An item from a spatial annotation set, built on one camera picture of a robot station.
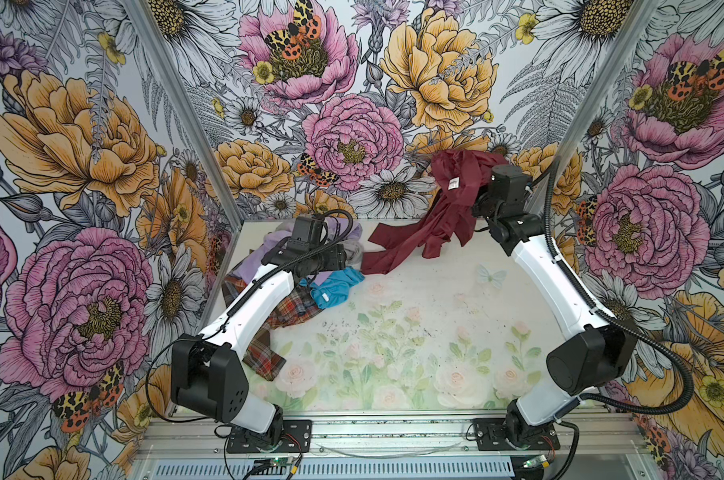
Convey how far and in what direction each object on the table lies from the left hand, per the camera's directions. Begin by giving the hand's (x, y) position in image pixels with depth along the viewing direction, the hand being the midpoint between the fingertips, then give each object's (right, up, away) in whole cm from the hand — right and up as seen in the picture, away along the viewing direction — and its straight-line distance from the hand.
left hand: (333, 264), depth 85 cm
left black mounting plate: (-7, -41, -11) cm, 43 cm away
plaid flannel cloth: (-20, -25, -1) cm, 32 cm away
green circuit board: (-10, -45, -13) cm, 48 cm away
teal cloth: (-1, -8, +10) cm, 13 cm away
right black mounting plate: (+40, -41, -10) cm, 58 cm away
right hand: (+34, +22, -6) cm, 41 cm away
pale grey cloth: (+5, +4, +21) cm, 22 cm away
